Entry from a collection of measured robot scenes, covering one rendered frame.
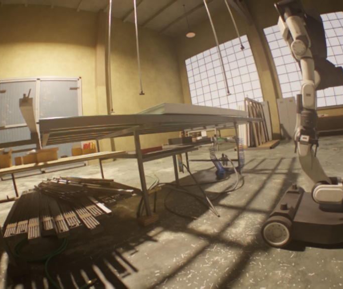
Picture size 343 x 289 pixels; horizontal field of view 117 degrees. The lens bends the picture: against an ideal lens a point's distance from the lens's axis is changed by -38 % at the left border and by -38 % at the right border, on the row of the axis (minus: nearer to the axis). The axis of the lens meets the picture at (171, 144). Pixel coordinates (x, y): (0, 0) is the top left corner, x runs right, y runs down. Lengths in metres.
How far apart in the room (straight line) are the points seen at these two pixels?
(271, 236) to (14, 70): 8.63
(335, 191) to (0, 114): 8.26
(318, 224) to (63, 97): 7.90
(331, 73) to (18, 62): 8.75
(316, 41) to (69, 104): 7.62
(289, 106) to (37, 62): 11.44
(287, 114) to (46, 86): 10.65
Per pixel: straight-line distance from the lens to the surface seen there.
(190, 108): 1.28
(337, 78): 1.10
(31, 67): 8.26
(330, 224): 1.04
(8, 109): 7.65
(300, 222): 1.04
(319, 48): 1.12
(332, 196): 1.10
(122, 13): 11.07
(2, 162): 1.82
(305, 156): 1.05
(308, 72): 0.90
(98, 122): 0.85
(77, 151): 2.06
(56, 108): 7.54
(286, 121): 8.48
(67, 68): 8.33
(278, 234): 1.06
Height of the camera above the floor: 0.70
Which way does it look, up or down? 2 degrees down
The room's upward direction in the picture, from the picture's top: 7 degrees counter-clockwise
